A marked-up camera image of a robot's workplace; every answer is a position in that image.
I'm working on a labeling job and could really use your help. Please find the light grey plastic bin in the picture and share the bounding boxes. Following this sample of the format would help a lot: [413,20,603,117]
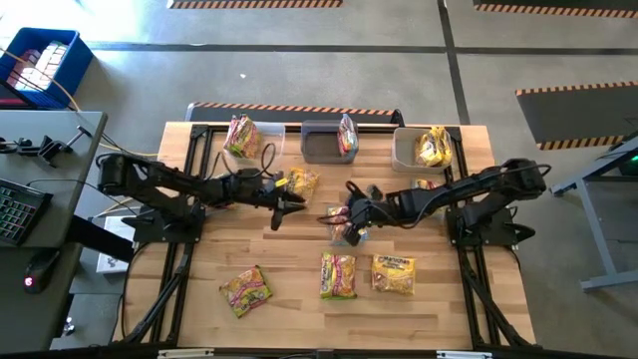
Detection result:
[391,127,454,175]

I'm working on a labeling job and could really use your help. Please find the black aluminium rig frame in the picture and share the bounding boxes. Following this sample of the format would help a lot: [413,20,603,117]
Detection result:
[114,123,537,350]

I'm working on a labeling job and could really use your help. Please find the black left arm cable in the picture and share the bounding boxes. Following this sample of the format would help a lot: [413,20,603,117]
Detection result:
[211,143,278,181]

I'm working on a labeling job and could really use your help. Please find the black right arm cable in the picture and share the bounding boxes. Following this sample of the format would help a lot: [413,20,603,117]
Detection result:
[317,179,368,225]

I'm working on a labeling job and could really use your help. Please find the blue plastic crate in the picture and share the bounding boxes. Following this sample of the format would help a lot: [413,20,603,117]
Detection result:
[0,27,95,111]

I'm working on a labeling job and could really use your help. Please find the yellow cable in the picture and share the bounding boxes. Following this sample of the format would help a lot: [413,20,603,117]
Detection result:
[0,47,156,159]

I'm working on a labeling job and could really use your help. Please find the white metal bracket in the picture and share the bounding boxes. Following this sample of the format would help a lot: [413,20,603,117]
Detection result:
[436,350,494,359]
[157,348,215,359]

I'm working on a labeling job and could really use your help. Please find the white printed box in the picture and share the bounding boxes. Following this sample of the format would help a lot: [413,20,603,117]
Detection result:
[96,216,137,275]

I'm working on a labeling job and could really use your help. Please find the smoky grey plastic bin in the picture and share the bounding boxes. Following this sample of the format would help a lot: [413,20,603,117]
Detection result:
[300,119,358,165]

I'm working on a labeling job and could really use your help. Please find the black device with green light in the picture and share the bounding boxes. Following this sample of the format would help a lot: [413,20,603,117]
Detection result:
[615,144,638,177]

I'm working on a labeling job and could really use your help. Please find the pink and white boxes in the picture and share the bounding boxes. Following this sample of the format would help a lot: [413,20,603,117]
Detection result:
[7,40,70,92]

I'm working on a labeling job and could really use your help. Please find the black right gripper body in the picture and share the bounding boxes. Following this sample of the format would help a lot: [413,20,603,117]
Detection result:
[343,184,400,247]

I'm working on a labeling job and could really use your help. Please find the backlit computer keyboard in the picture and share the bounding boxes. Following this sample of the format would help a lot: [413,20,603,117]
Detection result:
[0,178,54,248]

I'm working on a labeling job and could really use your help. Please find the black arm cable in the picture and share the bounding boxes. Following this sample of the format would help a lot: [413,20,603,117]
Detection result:
[211,143,278,181]
[317,179,368,225]

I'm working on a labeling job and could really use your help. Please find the grey desk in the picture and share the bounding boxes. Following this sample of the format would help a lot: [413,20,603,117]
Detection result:
[0,110,109,353]

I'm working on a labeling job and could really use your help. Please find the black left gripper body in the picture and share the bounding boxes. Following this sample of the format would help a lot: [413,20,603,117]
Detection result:
[233,169,288,231]

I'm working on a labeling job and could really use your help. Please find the black desk clamp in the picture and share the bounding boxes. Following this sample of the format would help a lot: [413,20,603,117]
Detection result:
[0,124,94,169]

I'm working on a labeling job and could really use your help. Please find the grey metal frame table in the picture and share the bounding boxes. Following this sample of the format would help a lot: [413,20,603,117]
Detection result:
[547,133,638,293]

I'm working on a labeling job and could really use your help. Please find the black computer mouse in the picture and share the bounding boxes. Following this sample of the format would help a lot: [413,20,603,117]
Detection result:
[22,247,62,295]

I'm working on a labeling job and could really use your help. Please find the black hazard-striped floor mat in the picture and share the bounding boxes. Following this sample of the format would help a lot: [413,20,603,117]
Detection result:
[514,81,638,152]
[472,0,638,20]
[184,101,405,124]
[166,0,345,10]

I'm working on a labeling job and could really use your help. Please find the clear plastic bin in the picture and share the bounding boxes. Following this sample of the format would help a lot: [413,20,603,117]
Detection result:
[223,121,287,166]

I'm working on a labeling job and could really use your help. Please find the black flat bar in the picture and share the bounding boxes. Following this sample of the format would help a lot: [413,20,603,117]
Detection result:
[66,213,136,264]

